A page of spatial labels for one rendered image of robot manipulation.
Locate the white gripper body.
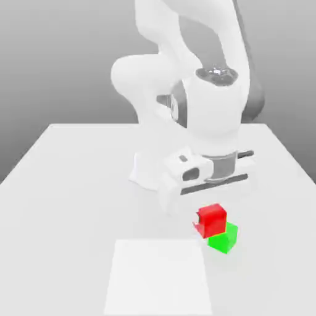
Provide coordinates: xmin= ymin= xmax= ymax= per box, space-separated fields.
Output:
xmin=157 ymin=172 xmax=257 ymax=217

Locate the small red cube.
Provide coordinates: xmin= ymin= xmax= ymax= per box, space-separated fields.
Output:
xmin=192 ymin=202 xmax=227 ymax=239

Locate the small green cube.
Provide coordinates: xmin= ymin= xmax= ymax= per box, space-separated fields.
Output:
xmin=207 ymin=222 xmax=239 ymax=255

